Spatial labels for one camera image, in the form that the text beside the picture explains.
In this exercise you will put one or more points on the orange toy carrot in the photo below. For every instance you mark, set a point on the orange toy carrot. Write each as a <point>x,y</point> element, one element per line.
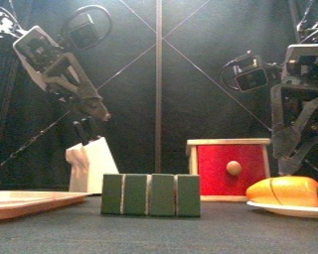
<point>285,191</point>

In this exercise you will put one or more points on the wooden tray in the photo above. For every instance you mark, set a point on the wooden tray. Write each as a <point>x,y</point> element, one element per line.
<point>29,202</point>

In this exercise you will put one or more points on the grey vertical frame pole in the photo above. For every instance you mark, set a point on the grey vertical frame pole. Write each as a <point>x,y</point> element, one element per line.
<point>158,86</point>

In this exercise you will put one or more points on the white plate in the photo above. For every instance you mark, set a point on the white plate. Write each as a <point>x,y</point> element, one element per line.
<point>289,210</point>

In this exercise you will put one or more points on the green rectangular block row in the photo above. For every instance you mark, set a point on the green rectangular block row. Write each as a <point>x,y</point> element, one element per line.
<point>150,195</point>

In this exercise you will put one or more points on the red wooden drawer box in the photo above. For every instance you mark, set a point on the red wooden drawer box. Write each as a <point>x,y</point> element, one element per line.
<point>233,170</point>

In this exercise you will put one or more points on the white toy knife block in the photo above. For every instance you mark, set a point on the white toy knife block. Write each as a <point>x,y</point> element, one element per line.
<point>91,167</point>

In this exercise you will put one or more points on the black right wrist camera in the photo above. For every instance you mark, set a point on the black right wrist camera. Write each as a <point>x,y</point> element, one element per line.
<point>250,77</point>

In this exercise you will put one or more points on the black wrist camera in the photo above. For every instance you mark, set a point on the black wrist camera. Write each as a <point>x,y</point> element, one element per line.
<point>83,32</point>
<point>250,77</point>

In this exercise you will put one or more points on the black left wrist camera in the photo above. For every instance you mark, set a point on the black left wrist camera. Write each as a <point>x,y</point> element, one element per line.
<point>83,32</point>

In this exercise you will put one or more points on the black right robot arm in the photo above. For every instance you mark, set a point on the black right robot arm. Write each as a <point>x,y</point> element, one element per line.
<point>316,29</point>

